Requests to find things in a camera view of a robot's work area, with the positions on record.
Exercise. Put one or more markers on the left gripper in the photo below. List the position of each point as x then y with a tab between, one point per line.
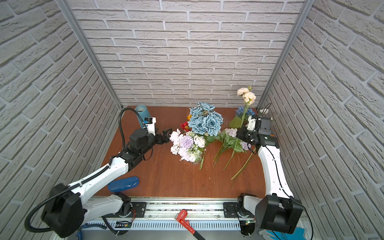
157	138

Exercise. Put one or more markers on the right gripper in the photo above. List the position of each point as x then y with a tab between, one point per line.
243	133

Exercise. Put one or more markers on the red gerbera flower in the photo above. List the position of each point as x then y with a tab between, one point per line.
185	127

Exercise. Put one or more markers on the pink lilac flower bouquet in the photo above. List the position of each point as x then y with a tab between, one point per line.
186	144

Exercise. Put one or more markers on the teal ceramic vase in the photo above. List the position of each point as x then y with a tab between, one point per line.
143	113

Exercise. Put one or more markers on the peach carnation stem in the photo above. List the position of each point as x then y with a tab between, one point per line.
246	96

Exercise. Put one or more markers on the clear ribbed glass vase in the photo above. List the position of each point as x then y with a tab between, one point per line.
196	158

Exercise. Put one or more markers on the pale blue rose bunch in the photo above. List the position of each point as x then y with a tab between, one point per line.
205	120

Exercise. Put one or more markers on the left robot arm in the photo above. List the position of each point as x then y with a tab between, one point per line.
71	206

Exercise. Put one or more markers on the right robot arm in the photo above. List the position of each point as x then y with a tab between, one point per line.
278	210

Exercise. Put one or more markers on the white green mixed bouquet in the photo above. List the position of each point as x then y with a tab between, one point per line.
222	137

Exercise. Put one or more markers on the blue hydrangea flower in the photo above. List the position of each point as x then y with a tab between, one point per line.
240	111

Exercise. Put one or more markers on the white small flower stem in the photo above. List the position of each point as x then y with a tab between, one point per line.
263	111

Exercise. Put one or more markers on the dark blue oval dish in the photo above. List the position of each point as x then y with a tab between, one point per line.
123	184

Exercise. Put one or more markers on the red pipe wrench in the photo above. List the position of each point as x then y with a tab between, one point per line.
181	219

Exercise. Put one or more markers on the blue work glove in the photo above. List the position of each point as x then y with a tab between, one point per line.
274	235

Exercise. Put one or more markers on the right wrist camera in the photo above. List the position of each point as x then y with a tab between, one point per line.
252	122

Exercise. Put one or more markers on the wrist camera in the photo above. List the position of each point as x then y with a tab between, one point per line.
150	125
252	122

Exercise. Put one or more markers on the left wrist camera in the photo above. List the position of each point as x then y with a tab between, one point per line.
150	125

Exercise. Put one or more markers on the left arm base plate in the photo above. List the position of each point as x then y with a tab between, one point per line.
138	208

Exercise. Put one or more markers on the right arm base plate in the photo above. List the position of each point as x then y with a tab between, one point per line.
231	210

